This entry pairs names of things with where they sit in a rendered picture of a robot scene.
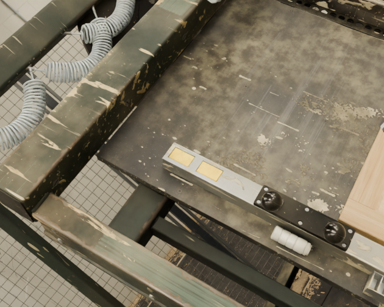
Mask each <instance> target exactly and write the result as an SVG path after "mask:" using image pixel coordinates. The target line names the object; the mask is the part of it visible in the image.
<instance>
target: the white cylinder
mask: <svg viewBox="0 0 384 307"><path fill-rule="evenodd" d="M271 239H273V240H275V241H278V243H280V244H282V245H285V246H286V247H288V248H289V249H292V250H294V251H295V252H297V253H299V254H303V255H304V256H305V255H308V253H309V251H310V249H311V247H312V245H311V243H309V242H308V241H306V240H304V239H302V238H300V237H298V236H297V235H295V234H293V233H291V232H289V231H287V230H284V229H283V228H281V227H280V226H276V227H275V229H274V231H273V232H272V235H271Z"/></svg>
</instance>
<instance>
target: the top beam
mask: <svg viewBox="0 0 384 307"><path fill-rule="evenodd" d="M224 1H225V0H221V1H220V2H217V3H211V2H209V1H208V0H158V2H157V3H156V4H155V5H154V6H153V7H152V8H151V9H150V10H149V11H148V12H147V13H146V14H145V15H144V16H143V17H142V18H141V19H140V20H139V22H137V23H136V25H134V26H133V28H131V30H129V31H128V33H126V34H125V36H124V37H123V38H122V39H121V40H120V41H119V42H118V43H117V44H116V45H115V46H114V47H113V48H112V49H111V50H110V51H109V52H108V53H107V55H106V56H105V57H104V58H103V59H102V60H101V61H100V62H99V63H98V64H97V65H96V66H95V67H94V68H93V69H92V70H91V71H90V72H89V73H88V74H87V75H86V76H85V77H84V78H83V79H82V80H81V81H80V82H79V83H78V84H77V85H76V86H75V87H74V88H73V90H72V91H71V92H70V93H69V94H68V95H67V96H66V97H65V98H64V99H63V100H62V101H61V102H60V103H59V104H58V105H57V106H56V107H55V109H53V111H51V112H50V114H48V115H47V117H45V118H44V120H42V121H41V122H40V123H39V125H38V126H37V127H36V128H35V129H34V130H33V131H32V132H31V133H30V134H29V135H28V136H27V137H26V138H25V139H24V140H23V141H22V142H21V144H20V145H19V146H18V147H17V148H16V149H15V150H14V151H13V152H12V153H11V154H10V155H9V156H8V157H7V158H6V159H5V160H4V161H3V162H2V163H1V164H0V202H1V203H2V204H3V205H5V206H7V207H8V208H10V209H11V210H13V211H15V212H16V213H18V214H20V215H21V216H23V217H25V218H26V219H28V220H29V221H31V222H38V220H36V219H35V218H34V217H33V216H32V210H33V208H34V207H35V206H36V204H37V203H38V202H39V201H40V200H41V199H42V198H43V197H44V195H45V194H46V193H47V192H48V193H51V191H52V192H53V193H54V194H55V195H56V196H58V197H59V196H60V195H61V194H62V192H64V190H65V189H66V188H67V187H68V185H69V184H70V183H71V182H72V181H73V180H74V179H75V177H76V176H77V175H78V173H79V172H80V171H81V170H82V169H83V168H84V167H85V165H86V164H87V163H88V162H89V161H90V160H91V158H92V157H93V156H94V155H95V153H96V152H97V151H98V150H99V149H100V148H101V147H102V145H103V144H104V143H105V142H106V141H107V140H108V138H109V137H110V136H111V135H112V133H113V132H114V131H115V130H116V129H117V128H118V126H119V125H120V124H121V123H122V122H123V120H125V118H126V117H127V116H128V115H129V113H130V112H131V111H132V110H133V109H134V108H135V106H136V105H137V104H138V103H139V101H140V100H142V98H143V97H144V96H145V95H146V93H147V92H148V91H149V90H150V89H151V88H152V86H153V85H154V84H155V83H156V81H158V79H159V78H160V77H161V76H162V74H163V73H164V72H165V71H166V70H167V69H168V68H169V66H170V65H171V64H172V63H173V61H174V60H175V59H176V58H177V57H178V56H179V54H180V53H181V52H182V51H183V50H184V49H185V48H186V46H187V45H188V44H189V42H190V41H191V40H192V39H193V38H194V37H195V36H196V34H197V33H198V32H199V31H200V30H201V29H202V27H203V26H204V25H205V24H206V22H207V21H208V20H209V19H210V18H211V17H212V16H213V14H214V13H215V12H216V11H217V10H218V9H219V7H220V6H221V5H222V4H223V2H224Z"/></svg>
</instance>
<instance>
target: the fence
mask: <svg viewBox="0 0 384 307"><path fill-rule="evenodd" d="M175 148H178V149H180V150H182V151H184V152H186V153H188V154H190V155H192V156H194V160H193V161H192V162H191V164H190V165H189V167H186V166H184V165H182V164H180V163H179V162H177V161H175V160H173V159H171V158H169V156H170V154H171V153H172V152H173V150H174V149H175ZM162 161H163V168H165V169H167V170H169V171H171V172H173V173H174V174H176V175H178V176H180V177H182V178H184V179H186V180H188V181H189V182H191V183H194V184H195V185H198V186H200V187H201V188H204V189H205V190H207V191H209V192H211V193H213V194H215V195H217V196H219V197H220V198H222V199H224V200H226V201H228V202H230V203H232V204H234V205H236V206H238V207H240V208H242V209H244V210H246V211H248V212H250V213H251V214H253V215H255V216H257V217H259V218H261V219H263V220H265V221H266V222H269V223H270V224H273V225H275V226H280V227H281V228H283V229H284V230H287V231H289V232H291V233H293V234H295V235H297V236H298V237H300V238H302V239H304V240H306V241H308V242H309V243H311V245H313V246H315V247H317V248H319V249H321V250H323V251H325V252H326V253H328V254H330V255H332V256H334V257H336V258H338V259H340V260H341V261H344V262H345V263H348V264H350V265H351V266H354V267H356V268H357V269H359V270H361V271H363V272H365V273H367V274H369V275H370V274H371V273H373V271H376V272H378V273H380V274H382V275H384V246H382V245H380V244H378V243H376V242H374V241H372V240H370V239H368V238H365V237H364V236H362V235H359V234H358V233H356V232H355V234H354V236H353V238H352V240H351V242H350V245H349V248H348V249H347V251H346V252H344V251H342V250H340V249H338V248H337V247H335V246H333V245H331V244H329V243H327V242H325V241H323V240H321V239H319V238H317V237H315V236H313V235H311V234H309V233H307V232H306V231H303V230H301V229H300V228H297V227H295V226H293V225H292V224H290V223H288V222H286V221H284V220H282V219H280V218H278V217H276V216H274V215H272V214H270V213H269V212H267V211H265V210H263V209H261V208H259V207H257V206H255V205H254V200H255V199H256V197H257V196H258V193H259V192H260V190H261V189H262V186H261V185H259V184H257V183H255V182H253V181H251V180H249V179H247V178H245V177H243V176H241V175H239V174H237V173H235V172H233V171H231V170H229V169H227V168H225V167H223V166H221V165H219V164H217V163H215V162H213V161H211V160H209V159H207V158H205V157H203V156H201V155H199V154H197V153H195V152H193V151H191V150H189V149H187V148H185V147H183V146H181V145H179V144H177V143H173V144H172V146H171V147H170V148H169V150H168V151H167V153H165V155H164V156H163V158H162ZM203 161H204V162H206V163H208V164H210V165H212V166H214V167H216V168H218V169H220V170H222V171H223V173H222V174H221V176H220V177H219V178H218V181H217V182H216V181H214V180H212V179H210V178H208V177H206V176H204V175H202V174H200V173H198V172H196V171H197V169H198V168H199V166H200V165H201V163H202V162H203Z"/></svg>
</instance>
